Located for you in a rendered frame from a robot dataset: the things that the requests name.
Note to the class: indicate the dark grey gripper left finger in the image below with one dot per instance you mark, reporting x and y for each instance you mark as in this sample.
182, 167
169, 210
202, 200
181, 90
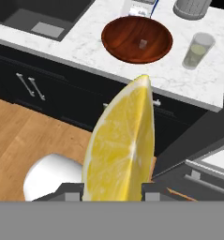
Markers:
71, 191

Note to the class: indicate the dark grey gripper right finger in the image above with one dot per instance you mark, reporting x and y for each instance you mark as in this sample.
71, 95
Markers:
154, 191

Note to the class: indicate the yellow lemon wedge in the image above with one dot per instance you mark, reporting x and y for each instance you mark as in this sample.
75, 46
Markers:
122, 143

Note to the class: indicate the glass of lemonade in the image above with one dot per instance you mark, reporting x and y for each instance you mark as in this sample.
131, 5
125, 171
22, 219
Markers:
196, 51

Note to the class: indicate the clear ice cube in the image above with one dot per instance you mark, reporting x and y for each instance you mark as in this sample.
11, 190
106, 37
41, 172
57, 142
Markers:
143, 44

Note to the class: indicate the brown wooden bowl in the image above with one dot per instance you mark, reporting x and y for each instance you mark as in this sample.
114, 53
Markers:
126, 34

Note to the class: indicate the white rounded object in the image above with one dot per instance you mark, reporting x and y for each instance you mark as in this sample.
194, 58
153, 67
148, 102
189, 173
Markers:
51, 175

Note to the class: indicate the black cupboard door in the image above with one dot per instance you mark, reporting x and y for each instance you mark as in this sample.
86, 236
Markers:
69, 100
4, 75

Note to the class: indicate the dark grey sink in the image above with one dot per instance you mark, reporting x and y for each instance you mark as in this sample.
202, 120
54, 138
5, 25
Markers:
29, 14

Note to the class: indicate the white box with blue print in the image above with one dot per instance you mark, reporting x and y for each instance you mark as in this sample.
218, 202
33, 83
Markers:
138, 7

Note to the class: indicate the grey ribbed canister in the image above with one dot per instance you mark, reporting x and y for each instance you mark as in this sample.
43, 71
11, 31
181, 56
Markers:
191, 7

